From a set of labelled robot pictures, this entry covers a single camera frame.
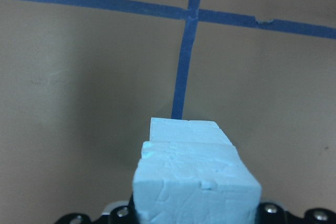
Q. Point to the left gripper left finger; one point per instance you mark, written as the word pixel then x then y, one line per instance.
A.
pixel 117 212

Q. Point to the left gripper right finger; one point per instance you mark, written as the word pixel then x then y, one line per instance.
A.
pixel 270 211

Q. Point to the light blue block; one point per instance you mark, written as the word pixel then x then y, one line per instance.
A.
pixel 179 182
pixel 187 131

